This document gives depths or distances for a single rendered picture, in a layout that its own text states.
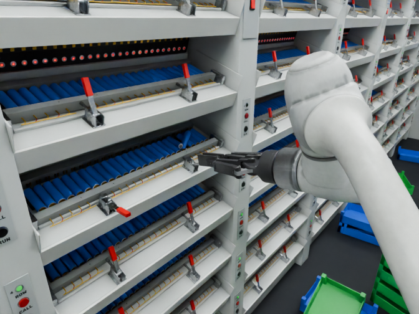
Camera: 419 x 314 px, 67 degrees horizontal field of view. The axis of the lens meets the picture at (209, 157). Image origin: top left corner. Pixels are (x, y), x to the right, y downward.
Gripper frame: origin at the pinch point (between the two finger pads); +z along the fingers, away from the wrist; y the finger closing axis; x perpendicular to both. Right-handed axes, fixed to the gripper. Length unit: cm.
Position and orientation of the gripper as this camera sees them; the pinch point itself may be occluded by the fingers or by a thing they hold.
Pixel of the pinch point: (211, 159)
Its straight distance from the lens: 82.8
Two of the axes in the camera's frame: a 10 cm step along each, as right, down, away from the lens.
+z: -7.5, -0.8, 6.6
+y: 6.5, -3.0, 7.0
